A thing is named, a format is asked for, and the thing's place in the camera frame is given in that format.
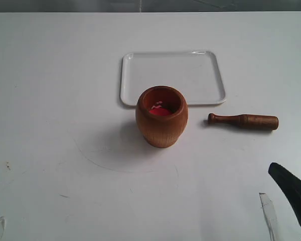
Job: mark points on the clear tape strip right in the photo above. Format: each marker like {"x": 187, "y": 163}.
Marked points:
{"x": 269, "y": 216}

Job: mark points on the brown wooden pestle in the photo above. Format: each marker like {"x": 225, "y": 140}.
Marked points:
{"x": 246, "y": 121}

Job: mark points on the white rectangular plastic tray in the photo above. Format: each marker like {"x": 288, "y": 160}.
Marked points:
{"x": 195, "y": 74}

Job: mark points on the wooden mortar cup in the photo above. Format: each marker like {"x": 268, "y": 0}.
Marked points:
{"x": 161, "y": 131}

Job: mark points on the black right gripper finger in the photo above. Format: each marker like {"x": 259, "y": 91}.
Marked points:
{"x": 290, "y": 186}

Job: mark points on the clear tape piece left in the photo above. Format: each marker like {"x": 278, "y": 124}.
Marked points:
{"x": 0, "y": 223}

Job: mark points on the red object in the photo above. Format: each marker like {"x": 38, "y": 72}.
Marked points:
{"x": 159, "y": 110}

